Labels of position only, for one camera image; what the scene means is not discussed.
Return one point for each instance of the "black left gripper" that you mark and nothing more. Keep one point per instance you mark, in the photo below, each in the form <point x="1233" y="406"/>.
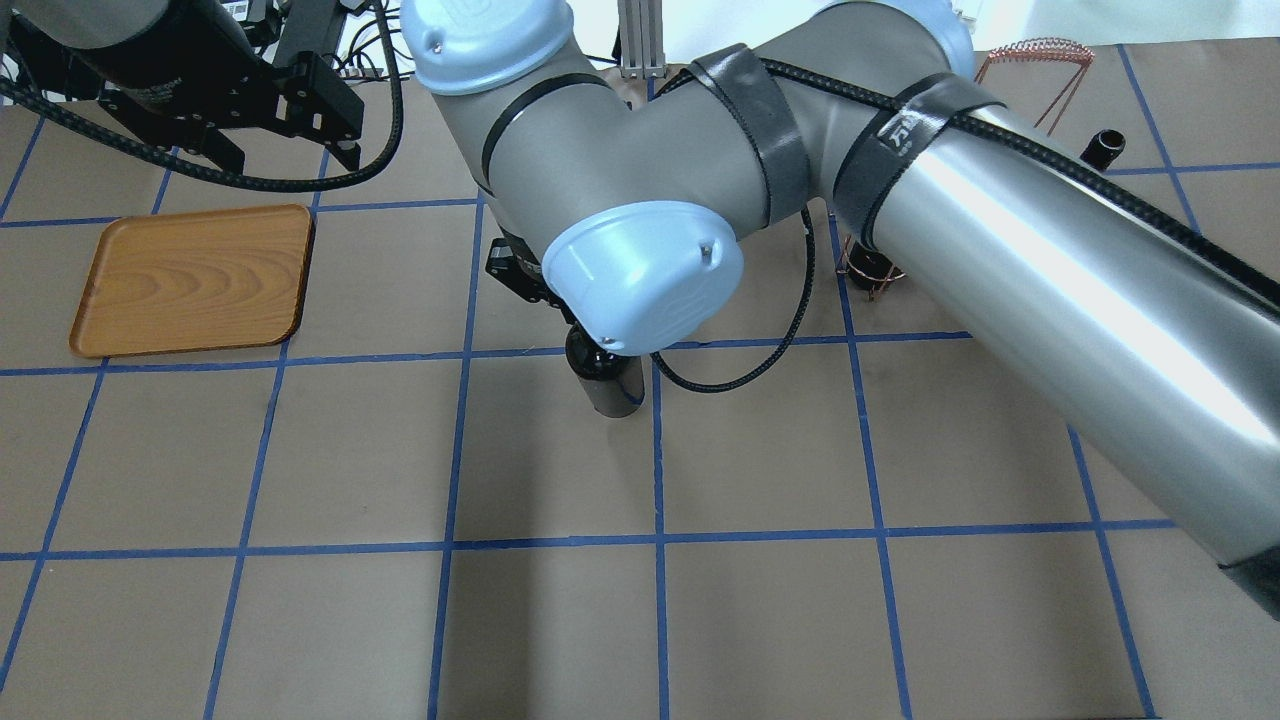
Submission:
<point x="158" y="100"/>

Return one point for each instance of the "aluminium frame post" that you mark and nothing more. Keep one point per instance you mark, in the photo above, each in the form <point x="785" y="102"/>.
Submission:
<point x="640" y="31"/>

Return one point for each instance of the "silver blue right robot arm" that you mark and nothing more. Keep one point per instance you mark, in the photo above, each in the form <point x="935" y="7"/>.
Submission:
<point x="1160" y="347"/>

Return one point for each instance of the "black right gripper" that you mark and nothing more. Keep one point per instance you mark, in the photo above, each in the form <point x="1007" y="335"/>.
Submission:
<point x="516" y="277"/>

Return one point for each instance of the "dark wine bottle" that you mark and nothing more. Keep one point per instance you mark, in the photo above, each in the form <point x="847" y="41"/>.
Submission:
<point x="1103" y="149"/>
<point x="613" y="383"/>

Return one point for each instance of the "wooden tray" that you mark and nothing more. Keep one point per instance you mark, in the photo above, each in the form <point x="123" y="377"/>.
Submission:
<point x="196" y="281"/>

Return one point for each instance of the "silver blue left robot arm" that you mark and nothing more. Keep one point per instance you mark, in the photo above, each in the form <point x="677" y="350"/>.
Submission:
<point x="112" y="37"/>

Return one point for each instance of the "copper wire bottle basket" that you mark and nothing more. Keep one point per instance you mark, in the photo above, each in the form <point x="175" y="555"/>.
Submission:
<point x="1043" y="72"/>

